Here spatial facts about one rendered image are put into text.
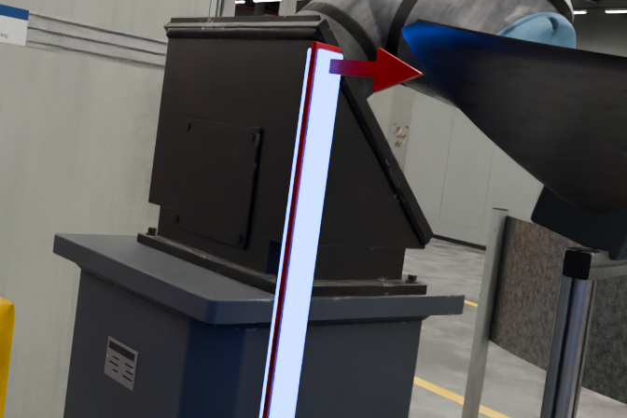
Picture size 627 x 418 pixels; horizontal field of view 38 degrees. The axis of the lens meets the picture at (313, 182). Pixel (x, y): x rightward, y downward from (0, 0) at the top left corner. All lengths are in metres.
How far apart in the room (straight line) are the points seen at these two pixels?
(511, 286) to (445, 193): 8.28
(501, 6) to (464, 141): 10.08
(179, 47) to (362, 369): 0.37
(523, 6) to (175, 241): 0.41
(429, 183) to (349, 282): 10.49
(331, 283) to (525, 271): 2.02
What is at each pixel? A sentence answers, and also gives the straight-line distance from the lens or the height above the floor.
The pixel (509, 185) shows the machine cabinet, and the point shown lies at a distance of 10.45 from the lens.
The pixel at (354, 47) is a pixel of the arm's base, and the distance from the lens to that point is 0.91.
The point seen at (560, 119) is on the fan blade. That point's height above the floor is 1.16.
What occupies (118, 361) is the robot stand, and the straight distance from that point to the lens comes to 0.88.
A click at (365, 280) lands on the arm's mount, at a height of 1.01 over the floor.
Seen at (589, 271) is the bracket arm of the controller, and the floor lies 1.04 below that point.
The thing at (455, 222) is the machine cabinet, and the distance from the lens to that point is 10.96.
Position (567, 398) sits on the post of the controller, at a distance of 1.01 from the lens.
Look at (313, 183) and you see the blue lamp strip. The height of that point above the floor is 1.11.
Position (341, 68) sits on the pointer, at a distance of 0.50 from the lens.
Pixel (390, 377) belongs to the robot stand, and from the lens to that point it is 0.89.
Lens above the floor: 1.14
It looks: 3 degrees down
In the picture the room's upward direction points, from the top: 8 degrees clockwise
